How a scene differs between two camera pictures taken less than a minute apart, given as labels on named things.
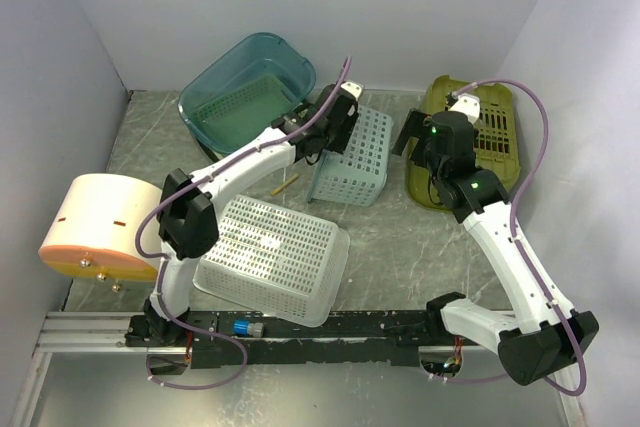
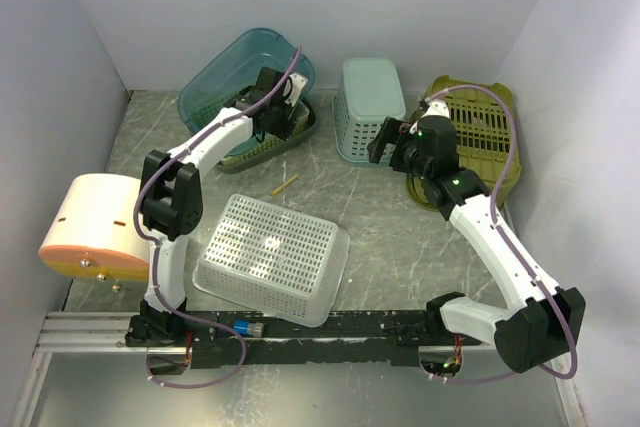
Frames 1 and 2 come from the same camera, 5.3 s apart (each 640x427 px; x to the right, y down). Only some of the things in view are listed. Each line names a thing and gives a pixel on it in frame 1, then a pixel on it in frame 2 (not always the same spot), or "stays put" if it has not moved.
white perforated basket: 277,260 stays put
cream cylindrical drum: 94,227 stays put
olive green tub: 495,140 stays put
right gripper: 415,125 stays put
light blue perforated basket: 359,174 -> 369,93
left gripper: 349,127 -> 285,128
